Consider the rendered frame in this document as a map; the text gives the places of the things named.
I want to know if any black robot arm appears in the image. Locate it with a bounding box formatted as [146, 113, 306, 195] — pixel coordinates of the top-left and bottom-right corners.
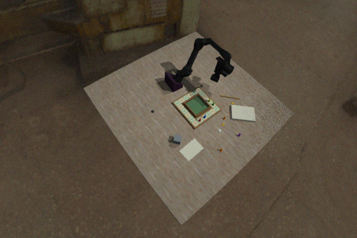
[172, 38, 234, 83]

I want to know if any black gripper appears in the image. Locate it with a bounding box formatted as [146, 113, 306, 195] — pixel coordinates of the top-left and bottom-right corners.
[210, 66, 223, 82]

